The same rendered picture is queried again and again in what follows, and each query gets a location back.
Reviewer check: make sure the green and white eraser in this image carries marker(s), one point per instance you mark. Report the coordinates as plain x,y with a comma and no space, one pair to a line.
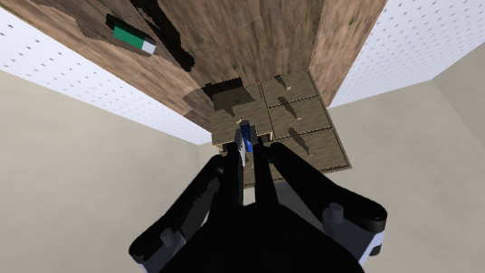
125,34

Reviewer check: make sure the blue battery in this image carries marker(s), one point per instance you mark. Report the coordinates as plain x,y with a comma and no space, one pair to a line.
246,134

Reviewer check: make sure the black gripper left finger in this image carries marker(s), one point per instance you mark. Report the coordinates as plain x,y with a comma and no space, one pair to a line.
163,239

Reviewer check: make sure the small dark brown chest of drawers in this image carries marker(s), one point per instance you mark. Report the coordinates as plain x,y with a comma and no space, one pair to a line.
345,167

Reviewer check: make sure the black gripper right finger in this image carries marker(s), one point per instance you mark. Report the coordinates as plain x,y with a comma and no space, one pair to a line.
352,220

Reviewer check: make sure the brown wooden drawer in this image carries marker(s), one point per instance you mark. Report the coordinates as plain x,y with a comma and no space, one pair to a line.
224,123
244,95
248,170
327,154
288,121
288,89

